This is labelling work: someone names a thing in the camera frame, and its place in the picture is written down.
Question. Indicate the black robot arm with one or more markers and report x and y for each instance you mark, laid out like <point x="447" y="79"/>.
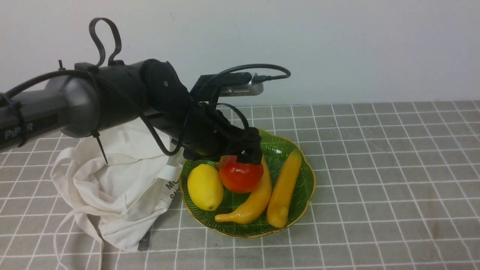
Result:
<point x="86" y="101"/>

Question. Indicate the white cloth tote bag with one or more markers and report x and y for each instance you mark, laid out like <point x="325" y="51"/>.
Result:
<point x="117" y="194"/>

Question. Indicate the yellow lemon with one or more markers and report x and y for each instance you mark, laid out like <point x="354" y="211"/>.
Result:
<point x="205" y="188"/>

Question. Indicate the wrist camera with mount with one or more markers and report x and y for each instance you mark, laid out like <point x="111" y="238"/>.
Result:
<point x="236" y="84"/>

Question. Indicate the yellow banana right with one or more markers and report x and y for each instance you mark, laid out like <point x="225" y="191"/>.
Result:
<point x="278" y="208"/>

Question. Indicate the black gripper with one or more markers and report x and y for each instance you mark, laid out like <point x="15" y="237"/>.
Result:
<point x="204" y="134"/>

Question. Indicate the red tomato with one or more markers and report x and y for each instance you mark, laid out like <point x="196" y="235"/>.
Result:
<point x="240" y="178"/>

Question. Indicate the yellow banana left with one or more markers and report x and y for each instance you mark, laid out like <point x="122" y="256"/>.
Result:
<point x="255" y="205"/>

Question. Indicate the grey checkered tablecloth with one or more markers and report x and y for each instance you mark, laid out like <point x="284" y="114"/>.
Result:
<point x="397" y="188"/>

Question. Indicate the yellow banana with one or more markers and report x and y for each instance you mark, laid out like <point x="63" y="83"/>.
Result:
<point x="278" y="208"/>
<point x="255" y="205"/>

